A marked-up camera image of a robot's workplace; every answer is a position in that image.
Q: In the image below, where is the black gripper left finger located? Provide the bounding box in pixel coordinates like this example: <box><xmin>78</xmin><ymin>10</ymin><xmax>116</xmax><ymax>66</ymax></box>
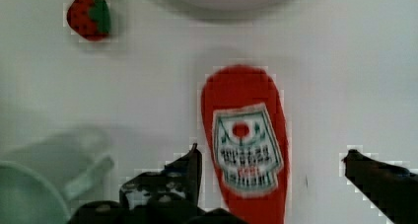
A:
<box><xmin>119</xmin><ymin>143</ymin><xmax>201</xmax><ymax>210</ymax></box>

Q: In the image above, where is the green cup with handle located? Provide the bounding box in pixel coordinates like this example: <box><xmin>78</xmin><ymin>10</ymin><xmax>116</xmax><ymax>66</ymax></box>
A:
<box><xmin>0</xmin><ymin>126</ymin><xmax>116</xmax><ymax>224</ymax></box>

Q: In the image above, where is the red plush strawberry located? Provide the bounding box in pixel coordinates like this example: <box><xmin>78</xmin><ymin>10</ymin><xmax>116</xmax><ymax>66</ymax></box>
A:
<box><xmin>66</xmin><ymin>0</ymin><xmax>111</xmax><ymax>41</ymax></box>

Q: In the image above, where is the red plush ketchup bottle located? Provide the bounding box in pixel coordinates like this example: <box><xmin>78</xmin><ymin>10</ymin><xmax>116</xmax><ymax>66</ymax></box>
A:
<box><xmin>201</xmin><ymin>65</ymin><xmax>290</xmax><ymax>224</ymax></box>

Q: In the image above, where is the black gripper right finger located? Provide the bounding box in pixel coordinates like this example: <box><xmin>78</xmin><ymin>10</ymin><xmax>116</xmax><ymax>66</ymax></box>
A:
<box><xmin>342</xmin><ymin>149</ymin><xmax>418</xmax><ymax>224</ymax></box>

